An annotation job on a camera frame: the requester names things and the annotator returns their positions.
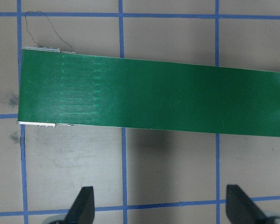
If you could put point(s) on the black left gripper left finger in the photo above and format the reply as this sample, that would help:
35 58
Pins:
83 208

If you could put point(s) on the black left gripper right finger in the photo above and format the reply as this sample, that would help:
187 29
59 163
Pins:
240 209

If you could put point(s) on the green conveyor belt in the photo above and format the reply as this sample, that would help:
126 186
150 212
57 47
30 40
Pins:
72 89

